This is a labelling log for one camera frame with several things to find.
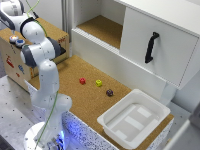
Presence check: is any yellow block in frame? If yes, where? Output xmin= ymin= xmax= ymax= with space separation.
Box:
xmin=95 ymin=79 xmax=103 ymax=88

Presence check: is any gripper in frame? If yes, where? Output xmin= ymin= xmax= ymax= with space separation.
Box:
xmin=0 ymin=13 xmax=16 ymax=34

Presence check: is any black door handle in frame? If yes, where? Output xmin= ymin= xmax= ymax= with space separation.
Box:
xmin=144 ymin=31 xmax=161 ymax=65

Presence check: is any red button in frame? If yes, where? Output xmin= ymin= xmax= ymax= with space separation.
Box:
xmin=8 ymin=35 xmax=19 ymax=44

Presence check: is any green cable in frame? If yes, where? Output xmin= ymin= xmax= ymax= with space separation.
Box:
xmin=25 ymin=0 xmax=60 ymax=150

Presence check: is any purple block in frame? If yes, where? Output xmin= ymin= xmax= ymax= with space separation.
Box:
xmin=105 ymin=88 xmax=114 ymax=98

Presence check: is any blue button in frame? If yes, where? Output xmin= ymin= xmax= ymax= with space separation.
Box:
xmin=15 ymin=38 xmax=26 ymax=48

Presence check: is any white cabinet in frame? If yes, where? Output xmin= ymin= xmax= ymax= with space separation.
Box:
xmin=70 ymin=0 xmax=200 ymax=108

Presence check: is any white plastic box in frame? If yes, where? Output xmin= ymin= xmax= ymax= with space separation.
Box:
xmin=96 ymin=88 xmax=172 ymax=150

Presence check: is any pink block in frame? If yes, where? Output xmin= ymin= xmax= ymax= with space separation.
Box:
xmin=79 ymin=77 xmax=87 ymax=85

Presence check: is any white sliding door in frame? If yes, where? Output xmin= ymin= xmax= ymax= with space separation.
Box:
xmin=118 ymin=6 xmax=200 ymax=90

